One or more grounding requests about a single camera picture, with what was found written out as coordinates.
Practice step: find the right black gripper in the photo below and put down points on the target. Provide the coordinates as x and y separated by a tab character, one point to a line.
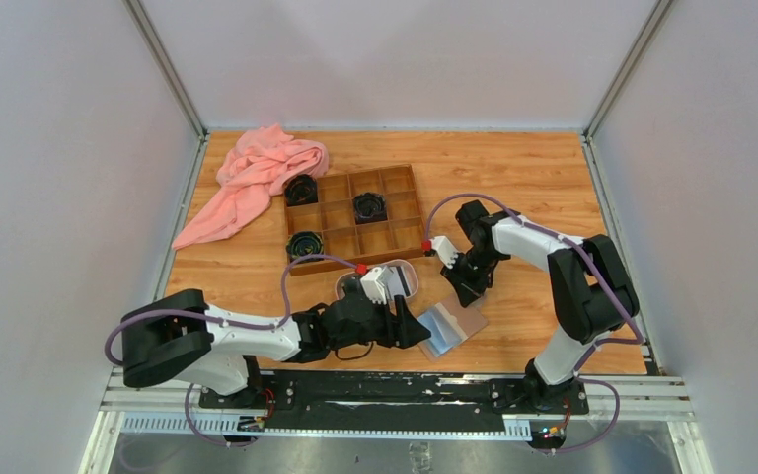
468	290

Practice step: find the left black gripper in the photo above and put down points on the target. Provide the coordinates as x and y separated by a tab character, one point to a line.
409	332

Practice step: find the pink leather card holder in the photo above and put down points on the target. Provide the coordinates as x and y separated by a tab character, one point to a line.
450	325

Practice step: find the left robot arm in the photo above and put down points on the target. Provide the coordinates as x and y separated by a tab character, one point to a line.
184	338

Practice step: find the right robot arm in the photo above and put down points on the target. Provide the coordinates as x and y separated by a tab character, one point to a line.
592	292

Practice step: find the pink oval tray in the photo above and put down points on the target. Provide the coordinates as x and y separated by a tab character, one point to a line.
349	282

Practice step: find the brown wooden divider tray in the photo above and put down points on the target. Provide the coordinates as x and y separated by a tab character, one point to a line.
399	237

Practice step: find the black flower cup centre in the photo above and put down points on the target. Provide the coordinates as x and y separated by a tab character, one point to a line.
369	208

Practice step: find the black flower cup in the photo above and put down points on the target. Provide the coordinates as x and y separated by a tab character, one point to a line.
304	243
301	190
369	208

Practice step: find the black flower cup front left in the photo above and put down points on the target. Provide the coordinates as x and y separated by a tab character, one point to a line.
304	243

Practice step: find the black flower cup rear left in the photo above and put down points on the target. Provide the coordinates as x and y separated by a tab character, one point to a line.
301	190

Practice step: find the pink crumpled cloth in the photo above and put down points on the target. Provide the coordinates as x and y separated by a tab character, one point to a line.
256	169

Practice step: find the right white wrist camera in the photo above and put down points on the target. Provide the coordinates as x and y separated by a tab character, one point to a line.
442	248

